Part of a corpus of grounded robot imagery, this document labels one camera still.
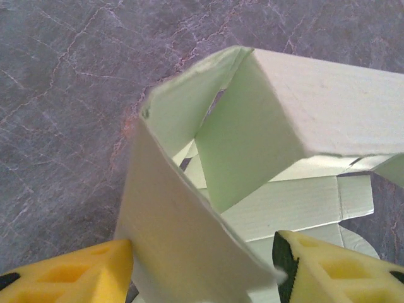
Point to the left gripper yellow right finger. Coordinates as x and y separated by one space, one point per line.
341 277

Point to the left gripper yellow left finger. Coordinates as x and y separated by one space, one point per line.
63 277

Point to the pale green paper box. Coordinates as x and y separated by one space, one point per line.
246 126

